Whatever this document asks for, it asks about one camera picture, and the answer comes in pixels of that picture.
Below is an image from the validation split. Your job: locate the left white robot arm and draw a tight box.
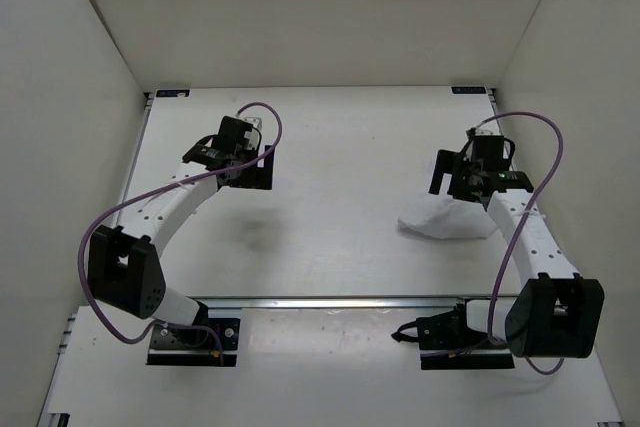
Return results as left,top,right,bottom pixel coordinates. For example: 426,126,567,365
86,116,275,345

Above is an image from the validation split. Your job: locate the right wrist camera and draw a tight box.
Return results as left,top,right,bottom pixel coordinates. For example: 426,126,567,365
466,126,495,140

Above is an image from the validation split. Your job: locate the white skirt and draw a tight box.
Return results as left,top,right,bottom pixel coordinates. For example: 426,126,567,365
398,193,497,240

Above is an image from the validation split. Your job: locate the aluminium rail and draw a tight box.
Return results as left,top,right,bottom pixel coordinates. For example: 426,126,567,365
199,296,463,310

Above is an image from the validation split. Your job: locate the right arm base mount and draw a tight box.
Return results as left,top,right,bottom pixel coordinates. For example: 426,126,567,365
416,310,515,371

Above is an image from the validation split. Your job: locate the right blue label sticker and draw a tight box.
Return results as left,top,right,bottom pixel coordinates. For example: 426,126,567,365
451,86,486,95

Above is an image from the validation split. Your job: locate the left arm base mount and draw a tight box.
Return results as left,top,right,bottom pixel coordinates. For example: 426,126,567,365
146,316,241,367

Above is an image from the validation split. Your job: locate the left blue label sticker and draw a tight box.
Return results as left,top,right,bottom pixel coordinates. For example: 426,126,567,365
155,89,190,98

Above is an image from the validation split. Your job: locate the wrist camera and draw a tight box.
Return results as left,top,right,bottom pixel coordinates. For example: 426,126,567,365
242,117,263,139
466,126,495,140

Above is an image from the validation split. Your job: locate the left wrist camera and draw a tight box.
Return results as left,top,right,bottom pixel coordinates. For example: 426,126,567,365
242,117,263,139

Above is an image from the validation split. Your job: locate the blue label sticker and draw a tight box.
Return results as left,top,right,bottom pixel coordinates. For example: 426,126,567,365
451,86,486,95
155,89,190,98

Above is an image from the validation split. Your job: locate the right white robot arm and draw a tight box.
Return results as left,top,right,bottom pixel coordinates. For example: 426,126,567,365
398,128,604,358

